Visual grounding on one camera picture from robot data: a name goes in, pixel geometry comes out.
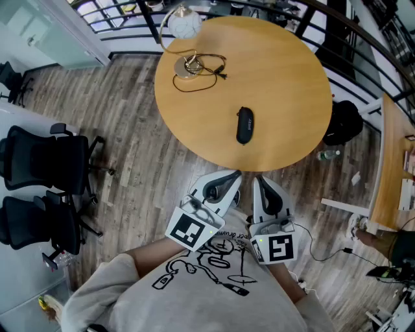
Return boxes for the person's left forearm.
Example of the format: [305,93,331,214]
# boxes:
[132,238,189,287]

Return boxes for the person's right forearm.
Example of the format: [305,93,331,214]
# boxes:
[267,261,307,304]

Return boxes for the black SHERY case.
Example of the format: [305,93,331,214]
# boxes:
[235,106,255,146]

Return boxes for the black backpack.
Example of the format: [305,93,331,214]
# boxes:
[322,100,364,147]

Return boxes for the black floor cable with adapter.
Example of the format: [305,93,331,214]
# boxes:
[292,222,392,270]

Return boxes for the long wooden desk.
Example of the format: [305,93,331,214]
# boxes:
[320,93,415,231]

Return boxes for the book with dark cover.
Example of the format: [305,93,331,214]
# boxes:
[403,148,415,172]

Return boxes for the round wooden table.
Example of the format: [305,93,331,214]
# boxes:
[66,0,415,126]

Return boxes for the black lamp power cable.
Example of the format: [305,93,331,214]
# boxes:
[172,52,228,93]

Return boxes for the clear plastic water bottle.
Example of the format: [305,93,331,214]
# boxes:
[316,149,342,161]

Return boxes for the brass lamp with white globe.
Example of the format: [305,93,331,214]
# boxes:
[158,3,204,80]

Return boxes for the person in beige t-shirt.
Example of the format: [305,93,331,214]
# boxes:
[60,207,335,332]

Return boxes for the white paper stack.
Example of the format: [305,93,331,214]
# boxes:
[397,178,415,211]

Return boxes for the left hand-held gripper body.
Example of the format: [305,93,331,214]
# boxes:
[164,193,226,253]

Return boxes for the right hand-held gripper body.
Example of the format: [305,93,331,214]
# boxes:
[248,216,296,266]

